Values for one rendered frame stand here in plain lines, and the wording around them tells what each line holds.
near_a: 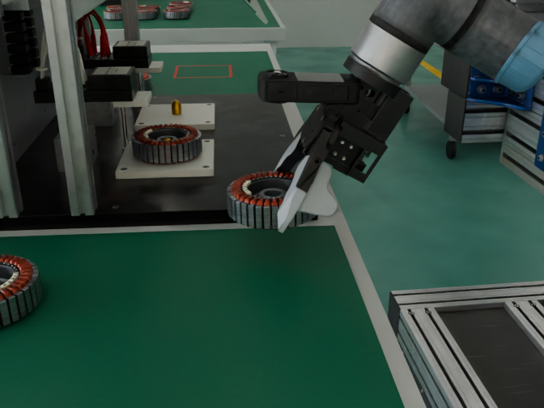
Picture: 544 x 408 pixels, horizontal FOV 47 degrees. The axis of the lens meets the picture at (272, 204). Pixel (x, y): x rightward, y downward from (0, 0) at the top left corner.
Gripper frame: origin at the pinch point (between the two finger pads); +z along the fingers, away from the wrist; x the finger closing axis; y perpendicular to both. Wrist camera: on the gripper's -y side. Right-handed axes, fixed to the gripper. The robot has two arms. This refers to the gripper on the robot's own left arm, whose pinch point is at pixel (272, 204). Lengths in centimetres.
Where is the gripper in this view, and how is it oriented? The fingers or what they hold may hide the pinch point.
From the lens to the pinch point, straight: 77.5
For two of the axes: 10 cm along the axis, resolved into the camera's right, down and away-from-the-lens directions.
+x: -0.5, -4.1, 9.1
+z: -5.0, 8.0, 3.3
